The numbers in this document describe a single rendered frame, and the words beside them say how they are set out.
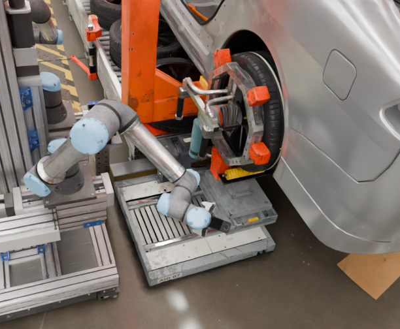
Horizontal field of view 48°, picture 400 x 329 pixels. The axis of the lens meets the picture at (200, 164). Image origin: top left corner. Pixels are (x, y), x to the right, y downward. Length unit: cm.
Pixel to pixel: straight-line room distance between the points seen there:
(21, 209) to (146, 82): 106
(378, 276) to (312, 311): 55
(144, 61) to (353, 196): 137
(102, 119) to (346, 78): 90
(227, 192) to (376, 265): 107
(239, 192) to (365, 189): 126
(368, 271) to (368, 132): 156
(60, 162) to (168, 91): 126
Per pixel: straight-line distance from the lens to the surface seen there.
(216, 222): 176
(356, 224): 194
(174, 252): 275
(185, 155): 291
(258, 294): 278
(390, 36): 170
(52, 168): 175
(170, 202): 160
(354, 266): 311
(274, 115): 222
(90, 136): 149
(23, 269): 258
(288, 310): 278
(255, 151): 224
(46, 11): 215
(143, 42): 253
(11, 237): 205
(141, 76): 265
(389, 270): 321
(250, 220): 286
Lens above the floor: 233
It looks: 43 degrees down
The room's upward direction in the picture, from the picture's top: 10 degrees clockwise
